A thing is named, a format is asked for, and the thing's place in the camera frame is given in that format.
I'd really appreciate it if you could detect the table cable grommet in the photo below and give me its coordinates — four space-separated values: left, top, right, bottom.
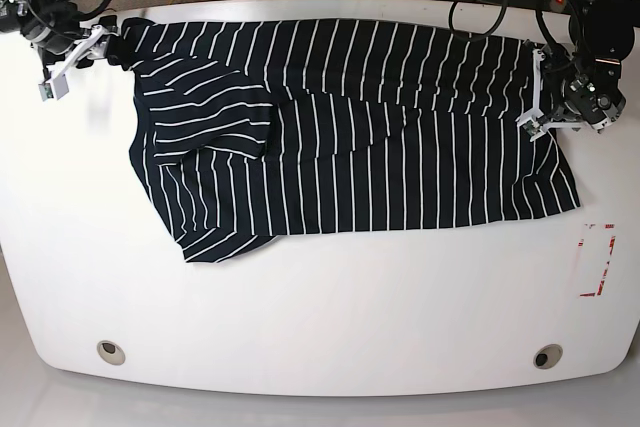
97 340 126 366
533 344 563 370

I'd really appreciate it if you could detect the red tape rectangle marker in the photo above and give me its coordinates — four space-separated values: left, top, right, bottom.
573 223 616 298

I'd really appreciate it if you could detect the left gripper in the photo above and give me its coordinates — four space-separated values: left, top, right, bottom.
541 46 626 132

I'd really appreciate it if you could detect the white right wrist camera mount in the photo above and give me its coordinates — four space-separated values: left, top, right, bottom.
38 15 119 101

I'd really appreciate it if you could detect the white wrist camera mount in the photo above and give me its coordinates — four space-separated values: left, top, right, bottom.
516 44 582 143
38 15 119 101

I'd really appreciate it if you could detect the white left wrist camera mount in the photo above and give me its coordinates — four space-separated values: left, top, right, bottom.
516 44 582 143

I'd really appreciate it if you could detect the right table cable grommet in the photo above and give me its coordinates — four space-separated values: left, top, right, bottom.
533 344 563 370

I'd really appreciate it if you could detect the left table cable grommet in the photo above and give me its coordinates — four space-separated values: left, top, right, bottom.
97 340 126 366

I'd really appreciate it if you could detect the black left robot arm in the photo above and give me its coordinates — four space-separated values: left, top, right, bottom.
531 0 635 136

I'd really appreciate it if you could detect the navy white striped T-shirt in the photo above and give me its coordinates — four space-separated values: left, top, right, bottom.
121 18 580 263

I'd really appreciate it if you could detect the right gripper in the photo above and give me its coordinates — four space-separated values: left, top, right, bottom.
20 12 119 67

